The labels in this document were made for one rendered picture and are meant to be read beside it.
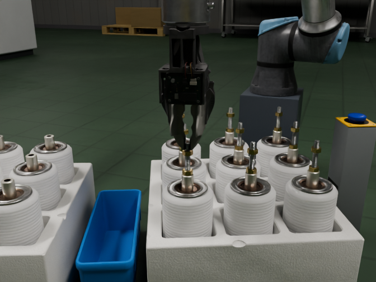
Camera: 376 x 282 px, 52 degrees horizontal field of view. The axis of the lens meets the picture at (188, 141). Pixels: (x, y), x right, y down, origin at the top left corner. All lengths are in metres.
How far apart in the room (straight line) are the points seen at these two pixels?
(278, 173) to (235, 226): 0.17
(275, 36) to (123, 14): 6.56
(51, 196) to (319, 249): 0.53
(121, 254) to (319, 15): 0.80
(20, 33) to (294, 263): 4.18
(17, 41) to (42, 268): 3.97
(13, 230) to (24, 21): 4.04
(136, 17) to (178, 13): 6.46
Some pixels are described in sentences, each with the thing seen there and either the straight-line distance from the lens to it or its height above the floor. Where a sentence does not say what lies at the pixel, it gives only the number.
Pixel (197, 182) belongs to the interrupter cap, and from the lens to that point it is 0.74.
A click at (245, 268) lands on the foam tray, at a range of 0.74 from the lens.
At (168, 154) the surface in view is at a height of 0.24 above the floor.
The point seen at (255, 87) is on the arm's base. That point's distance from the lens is 1.25.
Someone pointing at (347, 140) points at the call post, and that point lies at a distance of 0.95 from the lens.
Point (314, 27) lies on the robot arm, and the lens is 1.14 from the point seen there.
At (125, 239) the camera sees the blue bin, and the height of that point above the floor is 0.00.
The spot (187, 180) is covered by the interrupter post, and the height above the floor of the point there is 0.27.
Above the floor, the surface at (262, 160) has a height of 0.21.
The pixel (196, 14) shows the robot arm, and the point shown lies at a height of 0.56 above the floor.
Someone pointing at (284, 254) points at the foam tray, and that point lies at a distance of 0.74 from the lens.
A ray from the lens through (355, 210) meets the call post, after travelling 1.04.
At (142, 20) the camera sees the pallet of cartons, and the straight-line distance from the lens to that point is 7.00.
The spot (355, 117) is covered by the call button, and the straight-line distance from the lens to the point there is 0.96.
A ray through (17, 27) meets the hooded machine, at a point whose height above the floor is 0.31.
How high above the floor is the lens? 0.58
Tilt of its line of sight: 20 degrees down
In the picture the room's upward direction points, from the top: straight up
